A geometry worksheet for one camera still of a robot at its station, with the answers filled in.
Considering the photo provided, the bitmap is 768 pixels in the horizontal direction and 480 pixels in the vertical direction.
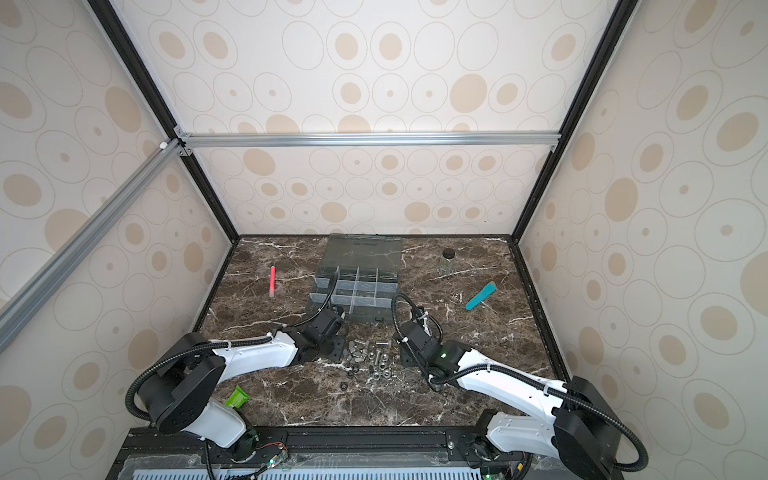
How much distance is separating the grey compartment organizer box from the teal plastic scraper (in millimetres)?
264

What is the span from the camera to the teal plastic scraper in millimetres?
1020

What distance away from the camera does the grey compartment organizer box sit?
998 mm
